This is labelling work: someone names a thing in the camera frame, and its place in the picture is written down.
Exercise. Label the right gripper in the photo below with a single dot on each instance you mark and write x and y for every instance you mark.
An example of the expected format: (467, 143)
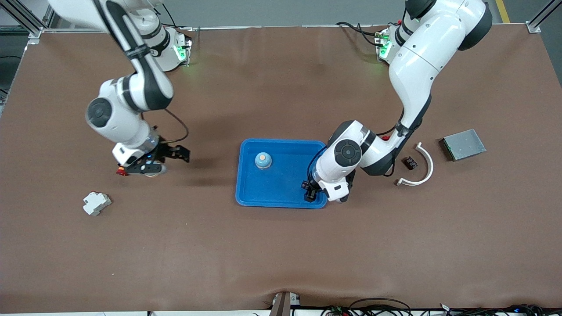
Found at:
(167, 150)

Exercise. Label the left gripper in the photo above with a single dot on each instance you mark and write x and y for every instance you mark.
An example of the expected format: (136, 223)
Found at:
(310, 191)

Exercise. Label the short dark capacitor bank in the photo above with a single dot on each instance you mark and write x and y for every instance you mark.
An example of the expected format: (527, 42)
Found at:
(410, 163)

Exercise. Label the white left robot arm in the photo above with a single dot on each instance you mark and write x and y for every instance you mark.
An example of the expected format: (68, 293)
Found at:
(421, 57)

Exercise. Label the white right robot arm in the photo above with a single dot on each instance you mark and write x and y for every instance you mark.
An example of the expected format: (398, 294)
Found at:
(131, 92)

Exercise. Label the blue plastic tray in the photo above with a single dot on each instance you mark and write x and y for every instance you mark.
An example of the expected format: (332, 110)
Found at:
(281, 188)

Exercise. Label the orange black emergency stop button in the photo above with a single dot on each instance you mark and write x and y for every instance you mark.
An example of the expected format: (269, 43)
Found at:
(121, 172)

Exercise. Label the brown table mat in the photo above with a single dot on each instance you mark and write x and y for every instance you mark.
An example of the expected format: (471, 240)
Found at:
(281, 254)

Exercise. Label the white plastic circuit breaker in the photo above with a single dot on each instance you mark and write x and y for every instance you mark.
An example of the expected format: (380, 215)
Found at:
(96, 203)

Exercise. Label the silver metal circuit module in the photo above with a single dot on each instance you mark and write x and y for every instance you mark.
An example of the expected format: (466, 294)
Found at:
(464, 145)

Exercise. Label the grey metal edge bracket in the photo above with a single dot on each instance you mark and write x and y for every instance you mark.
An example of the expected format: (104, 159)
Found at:
(284, 305)

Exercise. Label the white curved plastic bracket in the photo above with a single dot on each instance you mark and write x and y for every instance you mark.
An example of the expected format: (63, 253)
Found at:
(431, 168)

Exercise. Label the aluminium frame post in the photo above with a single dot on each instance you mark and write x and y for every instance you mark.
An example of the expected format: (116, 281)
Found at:
(19, 15)
(533, 27)

